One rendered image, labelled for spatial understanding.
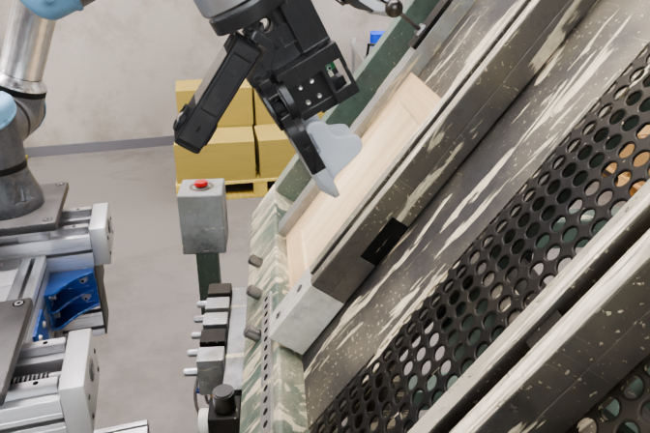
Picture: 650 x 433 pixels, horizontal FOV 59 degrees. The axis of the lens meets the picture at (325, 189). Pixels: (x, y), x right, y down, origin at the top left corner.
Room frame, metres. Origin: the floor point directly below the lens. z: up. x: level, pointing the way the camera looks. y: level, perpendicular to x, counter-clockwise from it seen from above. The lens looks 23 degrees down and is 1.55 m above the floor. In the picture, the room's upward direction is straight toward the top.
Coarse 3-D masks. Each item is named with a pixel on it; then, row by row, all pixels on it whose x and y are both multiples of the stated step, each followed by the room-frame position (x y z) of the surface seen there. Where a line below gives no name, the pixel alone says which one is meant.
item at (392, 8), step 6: (390, 0) 1.24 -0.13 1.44; (396, 0) 1.24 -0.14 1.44; (390, 6) 1.23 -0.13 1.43; (396, 6) 1.23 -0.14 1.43; (402, 6) 1.24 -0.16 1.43; (390, 12) 1.23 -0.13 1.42; (396, 12) 1.23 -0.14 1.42; (408, 18) 1.27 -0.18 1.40; (414, 24) 1.28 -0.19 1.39; (420, 24) 1.30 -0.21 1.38; (420, 30) 1.29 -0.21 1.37
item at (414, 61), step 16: (464, 0) 1.29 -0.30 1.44; (448, 16) 1.28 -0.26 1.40; (432, 32) 1.28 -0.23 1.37; (448, 32) 1.28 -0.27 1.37; (432, 48) 1.28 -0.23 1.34; (400, 64) 1.30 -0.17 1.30; (416, 64) 1.28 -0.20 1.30; (400, 80) 1.28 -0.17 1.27; (384, 96) 1.27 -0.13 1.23; (368, 112) 1.27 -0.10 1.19; (352, 128) 1.30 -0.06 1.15; (368, 128) 1.27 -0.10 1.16; (304, 192) 1.28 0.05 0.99; (304, 208) 1.26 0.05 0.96; (288, 224) 1.25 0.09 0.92
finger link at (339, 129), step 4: (312, 116) 0.57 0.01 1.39; (316, 116) 0.57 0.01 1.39; (308, 120) 0.56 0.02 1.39; (304, 124) 0.56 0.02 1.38; (336, 124) 0.57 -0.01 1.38; (340, 124) 0.57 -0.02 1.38; (332, 128) 0.57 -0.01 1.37; (336, 128) 0.57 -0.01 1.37; (340, 128) 0.57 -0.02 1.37; (344, 128) 0.58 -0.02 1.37; (348, 128) 0.58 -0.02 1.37; (332, 132) 0.57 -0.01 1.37; (336, 132) 0.57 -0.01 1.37; (340, 132) 0.57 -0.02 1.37; (344, 132) 0.57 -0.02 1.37; (348, 132) 0.58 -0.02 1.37; (288, 136) 0.55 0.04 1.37; (312, 140) 0.56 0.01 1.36; (292, 144) 0.55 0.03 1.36; (316, 148) 0.56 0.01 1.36; (304, 164) 0.56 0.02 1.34
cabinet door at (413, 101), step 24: (408, 96) 1.19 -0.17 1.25; (432, 96) 1.08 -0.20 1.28; (384, 120) 1.21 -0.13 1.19; (408, 120) 1.11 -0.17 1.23; (384, 144) 1.13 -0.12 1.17; (360, 168) 1.15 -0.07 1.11; (384, 168) 1.04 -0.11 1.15; (360, 192) 1.06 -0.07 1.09; (312, 216) 1.19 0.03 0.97; (336, 216) 1.08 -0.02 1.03; (288, 240) 1.22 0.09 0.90; (312, 240) 1.10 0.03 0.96; (288, 264) 1.11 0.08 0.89
